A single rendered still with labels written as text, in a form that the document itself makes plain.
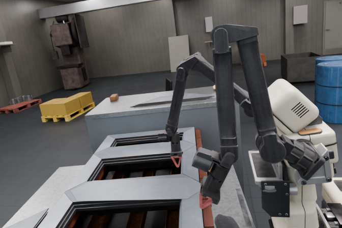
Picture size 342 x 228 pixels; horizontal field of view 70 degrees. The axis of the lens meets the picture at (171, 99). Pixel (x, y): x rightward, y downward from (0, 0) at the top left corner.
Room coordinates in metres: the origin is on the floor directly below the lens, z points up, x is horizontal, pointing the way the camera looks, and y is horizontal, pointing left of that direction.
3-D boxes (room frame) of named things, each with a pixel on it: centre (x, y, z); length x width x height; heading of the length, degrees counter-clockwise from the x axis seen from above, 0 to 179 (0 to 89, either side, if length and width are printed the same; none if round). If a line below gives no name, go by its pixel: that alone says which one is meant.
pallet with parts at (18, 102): (7.64, 4.79, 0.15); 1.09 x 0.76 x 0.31; 167
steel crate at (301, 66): (6.34, -3.48, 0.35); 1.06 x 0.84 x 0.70; 166
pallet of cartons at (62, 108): (6.10, 2.62, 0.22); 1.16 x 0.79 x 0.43; 165
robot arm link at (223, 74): (0.75, -0.17, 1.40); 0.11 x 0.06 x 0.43; 167
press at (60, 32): (10.34, 3.84, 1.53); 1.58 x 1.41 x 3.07; 167
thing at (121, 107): (2.25, 0.08, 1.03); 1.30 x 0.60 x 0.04; 85
